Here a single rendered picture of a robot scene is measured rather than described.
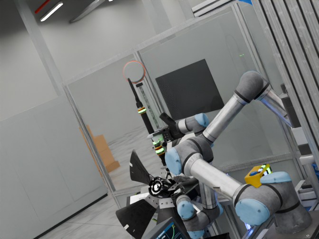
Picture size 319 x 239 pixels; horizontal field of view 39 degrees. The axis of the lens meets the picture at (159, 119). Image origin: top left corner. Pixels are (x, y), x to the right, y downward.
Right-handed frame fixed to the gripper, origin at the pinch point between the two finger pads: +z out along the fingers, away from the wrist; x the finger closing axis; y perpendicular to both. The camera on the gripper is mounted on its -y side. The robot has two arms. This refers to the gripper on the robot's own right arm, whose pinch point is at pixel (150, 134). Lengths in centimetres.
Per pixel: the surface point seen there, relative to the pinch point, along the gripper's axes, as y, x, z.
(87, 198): 134, 401, 407
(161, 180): 26.8, -2.7, 4.1
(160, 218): 44.7, -14.0, 8.2
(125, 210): 38, -5, 34
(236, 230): 92, 54, 0
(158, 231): 26, -75, -28
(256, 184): 50, 15, -42
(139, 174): 23.3, 13.0, 26.4
